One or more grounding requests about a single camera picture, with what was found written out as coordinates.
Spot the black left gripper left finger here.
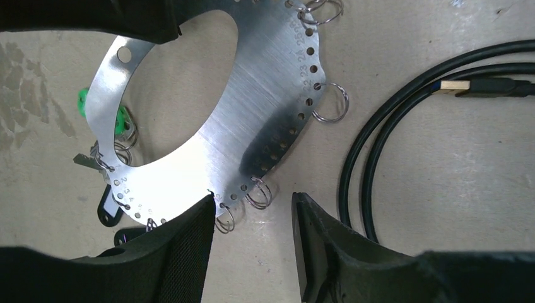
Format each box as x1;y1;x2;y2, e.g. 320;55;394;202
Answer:
1;194;215;302

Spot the green key tag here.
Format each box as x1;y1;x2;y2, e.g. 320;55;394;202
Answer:
77;88;135;141

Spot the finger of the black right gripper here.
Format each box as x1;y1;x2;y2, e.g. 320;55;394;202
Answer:
0;0;260;45

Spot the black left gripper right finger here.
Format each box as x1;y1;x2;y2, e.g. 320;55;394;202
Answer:
291;193;534;302

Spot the black key tag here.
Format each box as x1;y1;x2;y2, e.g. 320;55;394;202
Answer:
97;185;123;227

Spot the round black cable loop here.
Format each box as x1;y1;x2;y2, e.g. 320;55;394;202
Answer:
338;39;535;244

